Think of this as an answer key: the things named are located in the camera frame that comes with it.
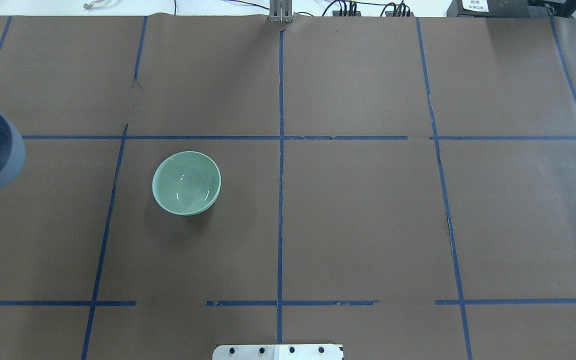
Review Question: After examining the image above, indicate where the green ceramic bowl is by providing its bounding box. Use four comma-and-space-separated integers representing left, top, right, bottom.
151, 151, 222, 216

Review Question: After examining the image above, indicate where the black usb hub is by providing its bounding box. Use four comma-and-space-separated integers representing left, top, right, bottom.
380, 0, 414, 18
329, 1, 361, 18

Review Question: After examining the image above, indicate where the black computer box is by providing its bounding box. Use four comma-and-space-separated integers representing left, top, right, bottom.
446, 0, 550, 19

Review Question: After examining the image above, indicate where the aluminium frame post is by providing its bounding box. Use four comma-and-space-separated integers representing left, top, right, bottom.
268, 0, 295, 24

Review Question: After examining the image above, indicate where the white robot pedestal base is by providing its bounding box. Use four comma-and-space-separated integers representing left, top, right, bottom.
212, 343, 345, 360

